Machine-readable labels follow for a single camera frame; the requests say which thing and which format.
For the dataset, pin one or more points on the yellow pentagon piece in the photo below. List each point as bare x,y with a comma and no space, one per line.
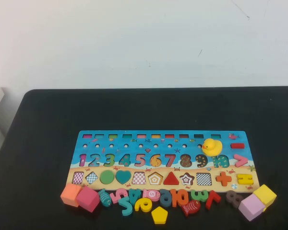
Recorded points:
159,214

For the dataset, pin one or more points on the teal heart piece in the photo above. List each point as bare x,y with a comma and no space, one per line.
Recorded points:
123,176

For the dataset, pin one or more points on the red triangle piece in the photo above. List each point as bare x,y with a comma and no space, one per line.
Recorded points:
170,180

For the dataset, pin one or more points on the green circle piece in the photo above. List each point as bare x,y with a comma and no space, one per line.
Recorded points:
107,177

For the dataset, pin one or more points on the colourful wooden puzzle board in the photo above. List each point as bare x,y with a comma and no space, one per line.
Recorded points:
194,168

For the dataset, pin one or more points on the teal number four piece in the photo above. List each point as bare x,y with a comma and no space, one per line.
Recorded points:
136,195

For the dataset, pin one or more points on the pink number five piece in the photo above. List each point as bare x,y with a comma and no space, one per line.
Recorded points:
118,195

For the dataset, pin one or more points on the orange number ten piece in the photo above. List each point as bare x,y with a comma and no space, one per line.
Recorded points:
174,197

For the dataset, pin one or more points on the yellow number six piece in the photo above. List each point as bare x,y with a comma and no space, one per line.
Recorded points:
142,206

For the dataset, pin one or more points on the teal number two piece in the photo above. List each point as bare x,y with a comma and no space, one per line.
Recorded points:
126,206

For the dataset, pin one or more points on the red minus sign piece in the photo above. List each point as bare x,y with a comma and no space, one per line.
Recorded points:
237,145

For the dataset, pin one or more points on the green number three piece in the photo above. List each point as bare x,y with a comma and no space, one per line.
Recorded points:
201,195

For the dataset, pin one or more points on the orange plus sign piece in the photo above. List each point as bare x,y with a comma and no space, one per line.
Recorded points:
223,178

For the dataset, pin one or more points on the pink greater-than sign piece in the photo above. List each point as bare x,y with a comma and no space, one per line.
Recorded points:
243,160

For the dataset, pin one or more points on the red number seven piece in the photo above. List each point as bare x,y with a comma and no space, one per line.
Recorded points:
213,200

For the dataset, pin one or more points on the yellow equals sign piece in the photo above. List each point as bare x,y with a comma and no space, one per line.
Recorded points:
245,179

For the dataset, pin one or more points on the brown number eight piece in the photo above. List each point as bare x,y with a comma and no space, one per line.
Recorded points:
237,201

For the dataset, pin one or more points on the yellow rubber duck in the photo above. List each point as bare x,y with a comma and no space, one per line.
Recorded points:
212,147

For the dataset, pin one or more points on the pink wooden fish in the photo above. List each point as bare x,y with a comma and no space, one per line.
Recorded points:
151,194

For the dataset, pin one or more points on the teal wooden fish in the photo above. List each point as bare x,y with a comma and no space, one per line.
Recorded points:
105,197

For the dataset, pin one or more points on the crimson wooden cube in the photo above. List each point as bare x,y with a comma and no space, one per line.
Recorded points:
87,198

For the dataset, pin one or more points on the red wooden fish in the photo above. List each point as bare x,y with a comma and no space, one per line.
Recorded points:
191,207

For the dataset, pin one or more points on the orange wooden cube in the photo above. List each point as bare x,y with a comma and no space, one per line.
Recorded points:
69,195

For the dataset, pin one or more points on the lilac wooden cube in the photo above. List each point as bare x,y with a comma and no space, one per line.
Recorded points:
250,207

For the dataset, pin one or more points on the yellow wooden cube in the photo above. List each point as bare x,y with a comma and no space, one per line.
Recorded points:
265,195

